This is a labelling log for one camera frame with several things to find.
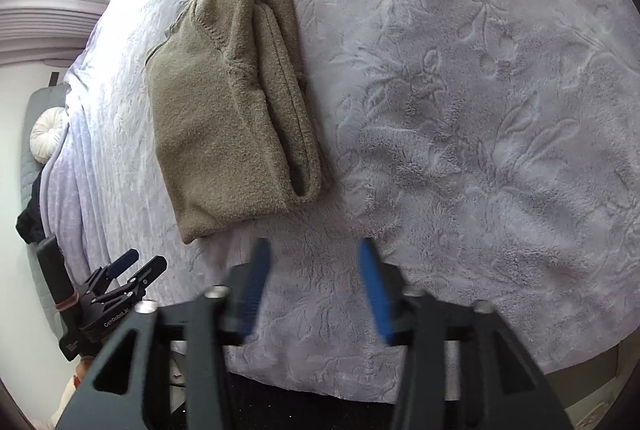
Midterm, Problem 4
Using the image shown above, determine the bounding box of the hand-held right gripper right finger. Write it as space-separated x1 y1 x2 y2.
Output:
357 237 572 430

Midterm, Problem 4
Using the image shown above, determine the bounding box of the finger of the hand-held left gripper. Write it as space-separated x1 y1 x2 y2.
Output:
100 256 168 303
89 248 141 287

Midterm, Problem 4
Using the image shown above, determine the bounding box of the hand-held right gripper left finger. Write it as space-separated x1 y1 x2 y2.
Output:
54 237 273 430

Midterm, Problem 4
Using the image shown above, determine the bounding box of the brown fleece garment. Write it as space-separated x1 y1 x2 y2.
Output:
146 0 333 245

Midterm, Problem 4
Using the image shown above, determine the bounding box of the dark cloth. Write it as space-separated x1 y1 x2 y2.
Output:
15 170 52 247

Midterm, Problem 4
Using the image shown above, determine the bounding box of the white round tufted pillow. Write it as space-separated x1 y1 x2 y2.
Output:
30 107 68 162

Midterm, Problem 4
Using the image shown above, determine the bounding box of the grey quilted mattress pad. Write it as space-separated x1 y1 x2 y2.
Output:
19 84 70 215

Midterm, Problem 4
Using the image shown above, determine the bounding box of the lavender embossed fleece blanket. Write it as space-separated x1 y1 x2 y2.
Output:
39 0 637 395

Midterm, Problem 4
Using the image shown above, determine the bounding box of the white ribbed panel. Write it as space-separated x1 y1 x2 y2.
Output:
0 0 110 66

